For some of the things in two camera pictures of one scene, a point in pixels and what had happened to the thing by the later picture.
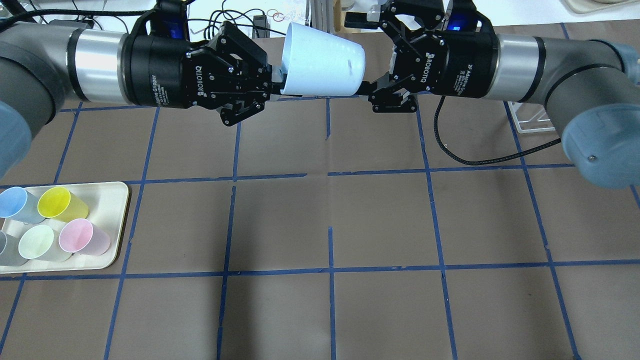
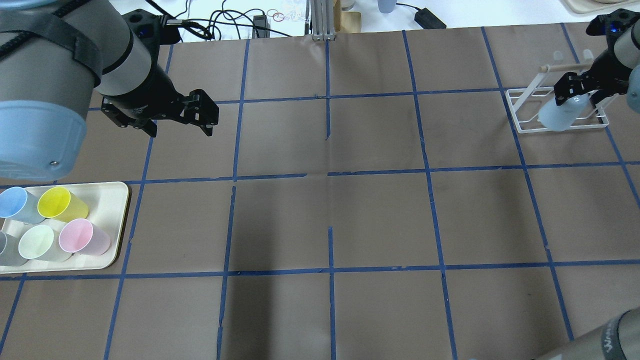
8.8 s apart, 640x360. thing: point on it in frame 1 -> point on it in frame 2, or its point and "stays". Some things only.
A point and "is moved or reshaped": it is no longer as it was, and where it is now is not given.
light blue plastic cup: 316,63 is moved or reshaped
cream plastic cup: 41,243 stays
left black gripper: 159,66 -> 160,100
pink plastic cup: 80,236 stays
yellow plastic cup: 60,204 stays
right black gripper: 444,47 -> 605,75
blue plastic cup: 17,204 stays
